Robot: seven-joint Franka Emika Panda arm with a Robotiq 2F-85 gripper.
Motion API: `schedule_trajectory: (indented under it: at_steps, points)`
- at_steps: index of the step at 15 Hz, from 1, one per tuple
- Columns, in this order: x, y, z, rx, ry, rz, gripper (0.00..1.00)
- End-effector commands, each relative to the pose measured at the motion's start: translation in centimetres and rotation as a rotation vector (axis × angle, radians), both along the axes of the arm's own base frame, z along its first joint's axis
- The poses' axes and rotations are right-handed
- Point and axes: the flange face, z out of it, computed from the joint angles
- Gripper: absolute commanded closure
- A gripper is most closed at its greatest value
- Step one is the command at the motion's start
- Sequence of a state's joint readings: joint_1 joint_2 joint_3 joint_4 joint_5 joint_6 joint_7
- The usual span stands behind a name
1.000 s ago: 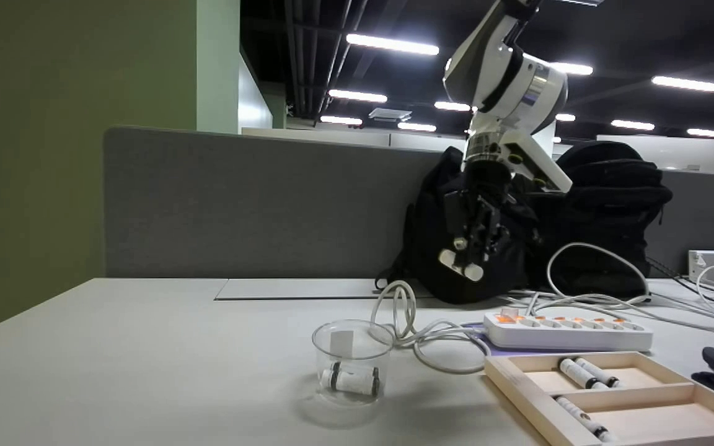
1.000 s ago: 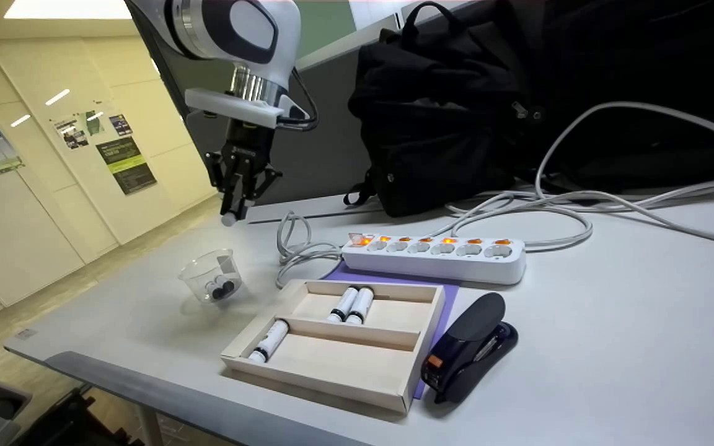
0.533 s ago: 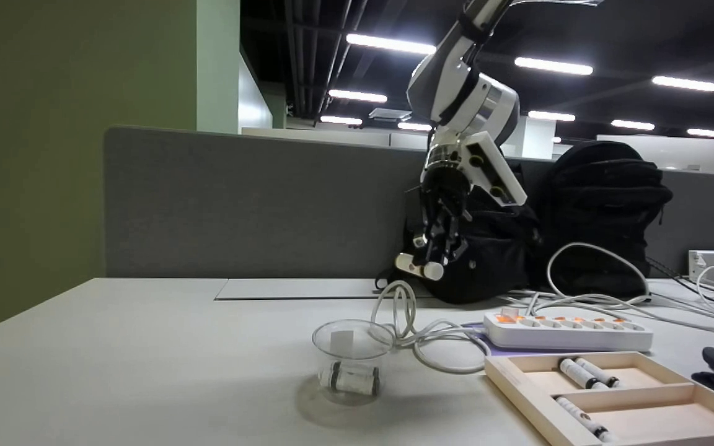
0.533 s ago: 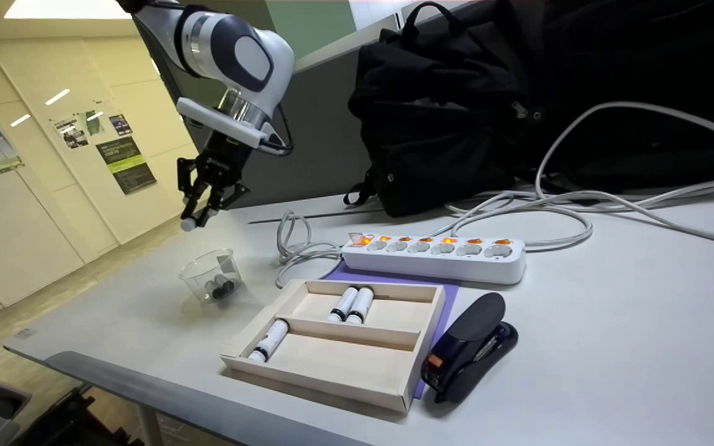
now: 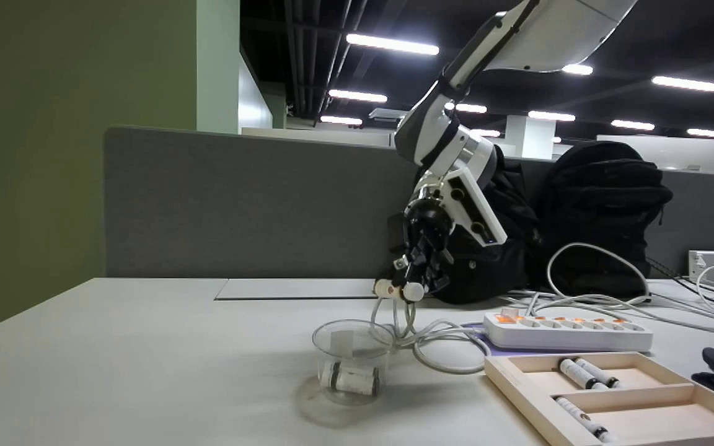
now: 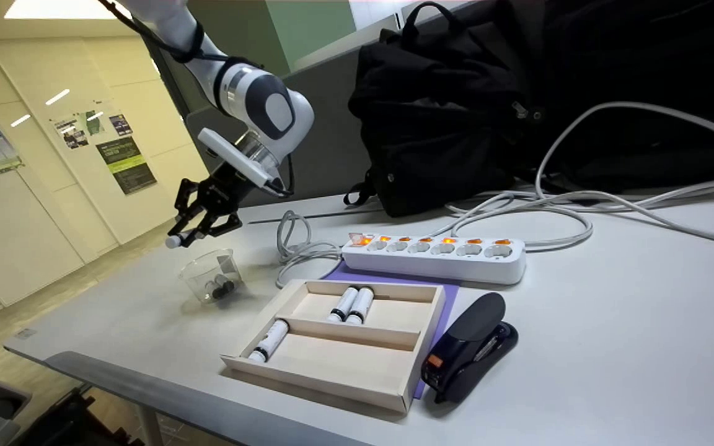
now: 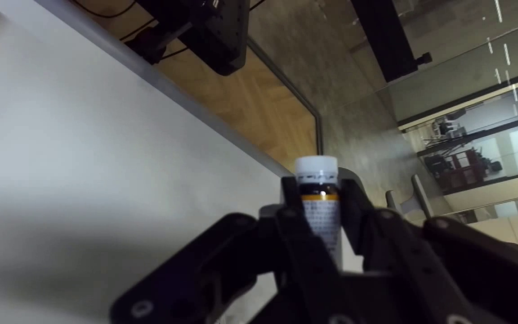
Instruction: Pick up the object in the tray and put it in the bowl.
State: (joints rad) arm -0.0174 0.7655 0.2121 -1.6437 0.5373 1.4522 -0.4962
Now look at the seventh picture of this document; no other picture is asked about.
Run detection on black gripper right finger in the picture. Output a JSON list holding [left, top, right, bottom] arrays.
[[336, 170, 518, 324]]

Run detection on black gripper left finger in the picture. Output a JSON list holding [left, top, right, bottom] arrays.
[[109, 177, 332, 324]]

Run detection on white-capped labelled vial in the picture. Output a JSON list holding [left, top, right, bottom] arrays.
[[292, 156, 346, 273]]

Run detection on black pillar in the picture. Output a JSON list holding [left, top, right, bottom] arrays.
[[348, 0, 435, 85]]

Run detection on curved metal floor rail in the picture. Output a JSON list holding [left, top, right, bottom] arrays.
[[246, 37, 327, 157]]

